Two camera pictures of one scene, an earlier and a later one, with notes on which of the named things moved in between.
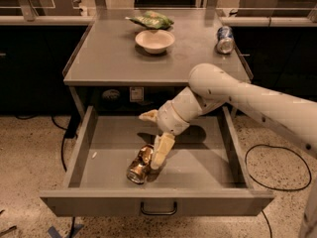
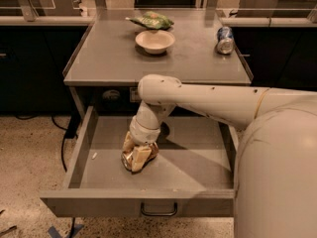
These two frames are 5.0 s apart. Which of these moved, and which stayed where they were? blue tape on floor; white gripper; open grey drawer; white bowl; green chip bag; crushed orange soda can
Moved: white gripper; crushed orange soda can
Stayed: blue tape on floor; green chip bag; white bowl; open grey drawer
